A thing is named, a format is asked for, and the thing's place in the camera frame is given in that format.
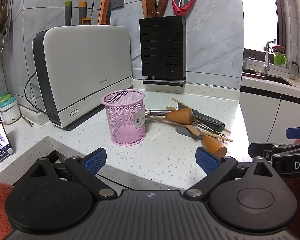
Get wooden-handled cleaver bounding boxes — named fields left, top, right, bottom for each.
left=97, top=0, right=112, bottom=26

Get black power cable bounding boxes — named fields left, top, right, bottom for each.
left=24, top=72, right=47, bottom=113

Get wooden-handled steel fork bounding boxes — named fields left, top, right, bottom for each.
left=166, top=108, right=194, bottom=125

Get gray handle green tip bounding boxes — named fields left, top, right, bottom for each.
left=64, top=1, right=73, bottom=27

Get white countertop sterilizer appliance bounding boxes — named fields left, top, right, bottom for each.
left=32, top=26, right=134, bottom=131

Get window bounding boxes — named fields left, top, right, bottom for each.
left=241, top=0, right=300, bottom=61

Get wooden-handled knife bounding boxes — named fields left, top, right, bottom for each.
left=156, top=0, right=170, bottom=18
left=145, top=0, right=159, bottom=19

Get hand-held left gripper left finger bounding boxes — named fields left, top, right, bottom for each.
left=30, top=147, right=117, bottom=199

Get gray handle orange tip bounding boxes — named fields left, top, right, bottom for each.
left=79, top=1, right=88, bottom=25

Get kitchen sink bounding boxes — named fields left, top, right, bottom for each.
left=242, top=67, right=293, bottom=87

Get pink mesh utensil holder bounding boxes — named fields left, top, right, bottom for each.
left=101, top=90, right=146, bottom=146

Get wooden-handled steel spoon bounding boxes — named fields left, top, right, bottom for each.
left=201, top=134, right=228, bottom=157

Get red kitchen scissors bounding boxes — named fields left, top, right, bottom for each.
left=171, top=0, right=199, bottom=17

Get steel wire whisk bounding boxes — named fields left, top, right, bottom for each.
left=143, top=109, right=173, bottom=120

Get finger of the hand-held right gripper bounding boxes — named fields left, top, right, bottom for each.
left=248, top=142, right=286, bottom=157
left=286, top=127, right=300, bottom=139

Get metal sink faucet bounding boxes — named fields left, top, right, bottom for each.
left=263, top=39, right=277, bottom=74

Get light gray silicone spatula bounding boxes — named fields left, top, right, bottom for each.
left=176, top=126, right=202, bottom=141

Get green mug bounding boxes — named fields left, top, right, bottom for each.
left=273, top=53, right=289, bottom=68

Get gray phone stand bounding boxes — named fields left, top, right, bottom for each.
left=0, top=147, right=15, bottom=164

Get black slotted knife block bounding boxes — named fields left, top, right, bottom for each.
left=139, top=16, right=187, bottom=87

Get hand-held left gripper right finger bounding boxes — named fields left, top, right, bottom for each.
left=183, top=147, right=278, bottom=199

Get white jar teal lid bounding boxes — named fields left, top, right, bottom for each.
left=0, top=93, right=21, bottom=125

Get dark-capped bottle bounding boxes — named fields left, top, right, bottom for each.
left=289, top=60, right=300, bottom=80

